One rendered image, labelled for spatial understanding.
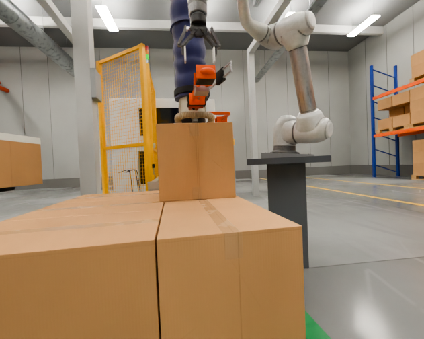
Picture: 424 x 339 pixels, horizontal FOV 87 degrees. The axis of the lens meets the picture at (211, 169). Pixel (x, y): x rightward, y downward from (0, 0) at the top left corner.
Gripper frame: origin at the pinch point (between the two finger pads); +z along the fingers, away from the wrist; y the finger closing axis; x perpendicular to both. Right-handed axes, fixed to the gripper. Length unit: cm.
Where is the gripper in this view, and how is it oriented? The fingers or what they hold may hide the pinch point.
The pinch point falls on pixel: (199, 60)
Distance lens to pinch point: 117.3
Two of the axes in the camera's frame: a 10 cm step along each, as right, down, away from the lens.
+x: 1.6, 0.0, -9.9
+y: -9.9, 0.4, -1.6
